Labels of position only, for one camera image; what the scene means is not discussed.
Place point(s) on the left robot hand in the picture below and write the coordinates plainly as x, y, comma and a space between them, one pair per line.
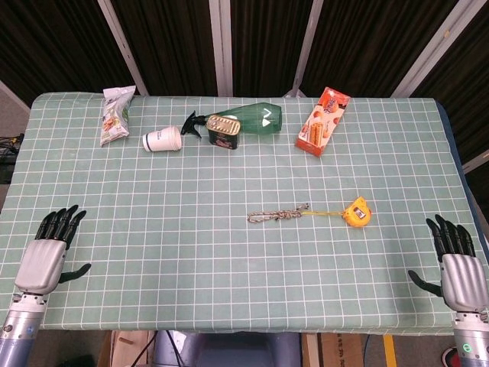
40, 264

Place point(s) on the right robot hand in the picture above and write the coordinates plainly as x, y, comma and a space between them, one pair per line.
462, 279

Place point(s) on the yellow tape measure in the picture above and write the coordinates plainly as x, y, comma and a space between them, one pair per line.
359, 216

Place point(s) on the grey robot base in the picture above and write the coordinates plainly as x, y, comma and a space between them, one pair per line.
227, 349

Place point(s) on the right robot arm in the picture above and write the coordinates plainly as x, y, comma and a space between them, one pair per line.
470, 338

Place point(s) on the light wooden board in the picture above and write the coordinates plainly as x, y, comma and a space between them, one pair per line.
128, 348

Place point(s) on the brown cardboard box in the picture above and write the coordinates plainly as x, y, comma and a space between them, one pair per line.
338, 349

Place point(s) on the white snack bag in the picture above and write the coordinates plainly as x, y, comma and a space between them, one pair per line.
115, 114

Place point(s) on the white paper cup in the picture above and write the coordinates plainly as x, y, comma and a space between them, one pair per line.
162, 139

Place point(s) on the green checked tablecloth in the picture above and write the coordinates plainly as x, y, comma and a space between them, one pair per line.
237, 244

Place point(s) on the orange biscuit box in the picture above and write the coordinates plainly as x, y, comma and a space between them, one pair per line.
323, 121

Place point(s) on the green luncheon meat tin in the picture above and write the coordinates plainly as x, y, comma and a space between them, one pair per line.
224, 132

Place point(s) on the green spray bottle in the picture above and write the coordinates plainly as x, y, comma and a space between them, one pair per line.
244, 119

